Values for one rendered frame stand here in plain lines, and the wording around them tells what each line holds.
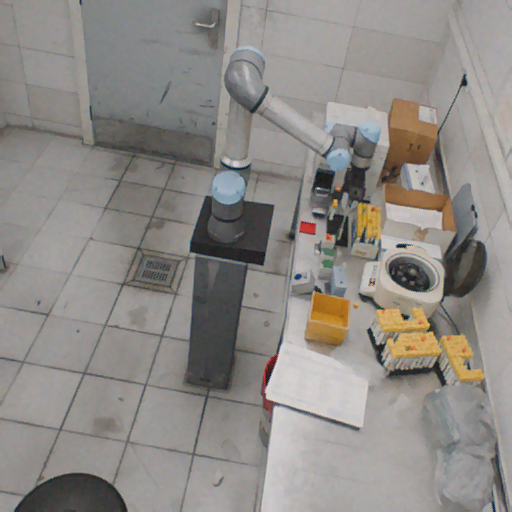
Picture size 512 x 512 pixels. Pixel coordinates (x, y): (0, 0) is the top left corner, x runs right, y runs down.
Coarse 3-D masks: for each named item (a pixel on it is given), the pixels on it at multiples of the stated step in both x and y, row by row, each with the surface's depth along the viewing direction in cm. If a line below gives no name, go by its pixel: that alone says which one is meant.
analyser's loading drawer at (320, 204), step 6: (318, 186) 244; (324, 186) 245; (318, 192) 239; (324, 192) 239; (318, 198) 236; (324, 198) 236; (312, 204) 235; (318, 204) 234; (324, 204) 236; (312, 210) 234; (318, 210) 233; (324, 210) 233
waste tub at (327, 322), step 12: (312, 300) 188; (324, 300) 192; (336, 300) 191; (348, 300) 190; (312, 312) 196; (324, 312) 196; (336, 312) 195; (348, 312) 186; (312, 324) 182; (324, 324) 181; (336, 324) 194; (348, 324) 182; (312, 336) 186; (324, 336) 185; (336, 336) 184
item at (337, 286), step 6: (336, 270) 199; (336, 276) 197; (342, 276) 198; (324, 282) 207; (330, 282) 204; (336, 282) 195; (342, 282) 196; (324, 288) 206; (330, 288) 203; (336, 288) 195; (342, 288) 195; (330, 294) 202; (336, 294) 197; (342, 294) 197
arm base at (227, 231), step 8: (240, 216) 203; (208, 224) 208; (216, 224) 204; (224, 224) 203; (232, 224) 203; (240, 224) 205; (208, 232) 209; (216, 232) 205; (224, 232) 204; (232, 232) 204; (240, 232) 208; (216, 240) 207; (224, 240) 206; (232, 240) 206
